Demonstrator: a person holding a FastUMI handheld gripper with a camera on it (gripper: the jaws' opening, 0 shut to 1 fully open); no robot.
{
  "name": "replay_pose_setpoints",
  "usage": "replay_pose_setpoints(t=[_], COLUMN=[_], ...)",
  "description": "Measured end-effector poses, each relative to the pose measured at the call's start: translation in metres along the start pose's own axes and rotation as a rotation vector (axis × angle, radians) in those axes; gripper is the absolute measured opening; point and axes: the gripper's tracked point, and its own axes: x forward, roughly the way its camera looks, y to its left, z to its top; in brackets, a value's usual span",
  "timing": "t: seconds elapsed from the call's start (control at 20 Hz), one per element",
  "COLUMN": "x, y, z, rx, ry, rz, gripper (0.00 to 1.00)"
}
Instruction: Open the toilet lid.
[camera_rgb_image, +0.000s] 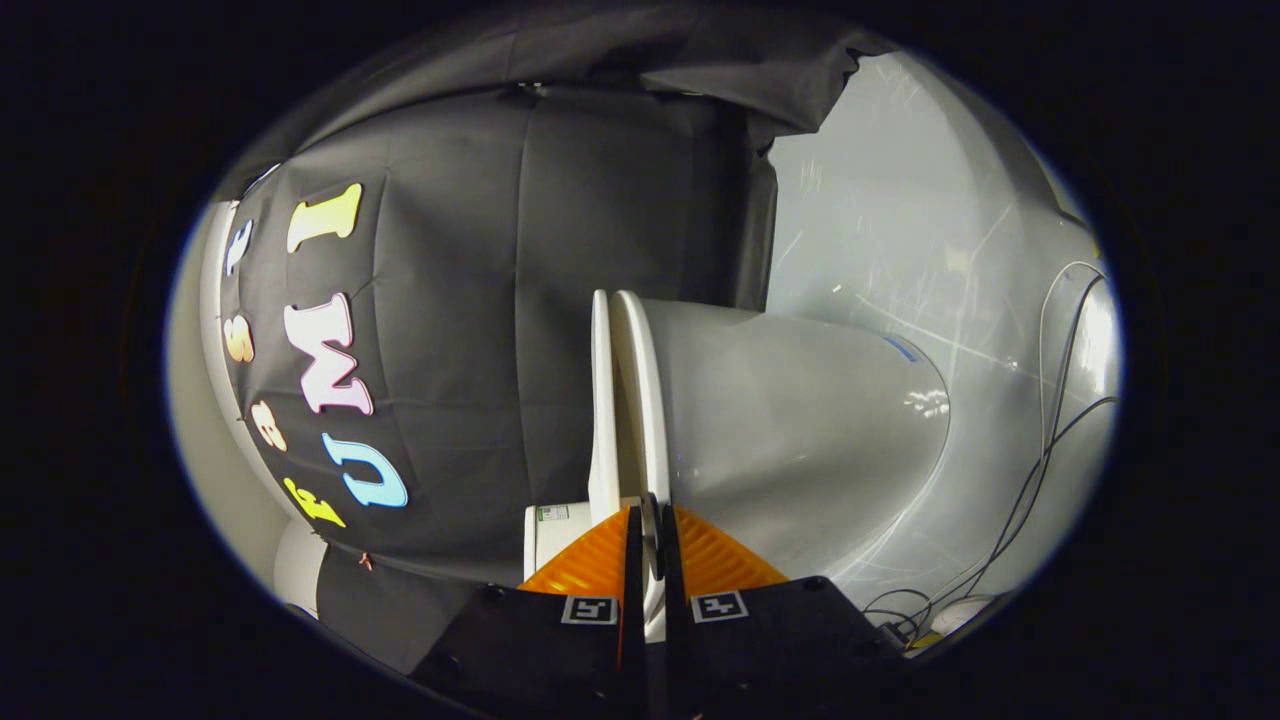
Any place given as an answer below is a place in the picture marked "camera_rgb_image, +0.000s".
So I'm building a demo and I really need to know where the small white device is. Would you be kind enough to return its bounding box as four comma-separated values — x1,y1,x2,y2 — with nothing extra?
925,595,993,637

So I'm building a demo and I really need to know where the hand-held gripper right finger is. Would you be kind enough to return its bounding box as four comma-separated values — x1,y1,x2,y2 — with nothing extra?
660,505,906,720

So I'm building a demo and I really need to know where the white toilet lid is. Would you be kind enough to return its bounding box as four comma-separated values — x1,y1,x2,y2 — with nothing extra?
588,289,641,521

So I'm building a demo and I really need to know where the bundle of thin cables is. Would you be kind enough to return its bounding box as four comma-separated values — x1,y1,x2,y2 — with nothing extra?
862,260,1119,643

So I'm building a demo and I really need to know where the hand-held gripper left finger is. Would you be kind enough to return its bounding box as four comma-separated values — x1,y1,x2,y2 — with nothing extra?
410,505,646,720

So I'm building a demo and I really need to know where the black backdrop cloth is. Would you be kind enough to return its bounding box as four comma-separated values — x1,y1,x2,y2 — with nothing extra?
215,5,901,676

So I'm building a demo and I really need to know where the white toilet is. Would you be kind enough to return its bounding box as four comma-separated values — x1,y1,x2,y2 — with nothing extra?
523,290,951,643

